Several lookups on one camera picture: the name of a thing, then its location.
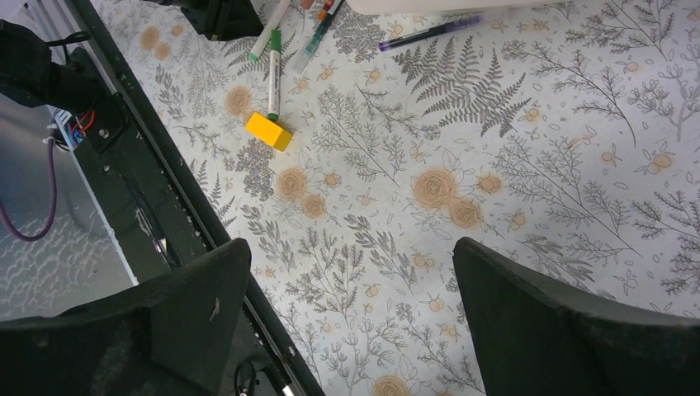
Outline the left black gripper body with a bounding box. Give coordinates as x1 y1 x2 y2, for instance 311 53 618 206
149 0 263 41

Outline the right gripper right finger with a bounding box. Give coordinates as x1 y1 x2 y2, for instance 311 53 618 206
453 237 699 395

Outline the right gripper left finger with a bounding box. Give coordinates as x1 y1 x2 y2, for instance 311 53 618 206
1 238 251 395

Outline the white three-drawer cabinet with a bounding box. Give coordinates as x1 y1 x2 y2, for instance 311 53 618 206
348 0 554 15

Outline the green marker upright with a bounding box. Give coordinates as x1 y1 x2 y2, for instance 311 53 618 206
248 0 291 61

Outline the green capped white marker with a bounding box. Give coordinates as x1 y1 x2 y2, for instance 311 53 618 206
267 29 281 120

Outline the clear green pen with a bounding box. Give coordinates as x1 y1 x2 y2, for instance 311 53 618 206
291 0 344 75

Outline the yellow eraser block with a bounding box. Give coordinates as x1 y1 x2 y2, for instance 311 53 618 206
245 112 292 152

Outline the floral table mat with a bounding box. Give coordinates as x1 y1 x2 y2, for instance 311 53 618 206
95 1 699 395

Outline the blue pen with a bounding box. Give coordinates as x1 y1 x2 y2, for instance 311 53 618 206
378 8 513 52

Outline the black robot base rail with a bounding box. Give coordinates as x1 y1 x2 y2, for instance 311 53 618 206
0 0 326 396

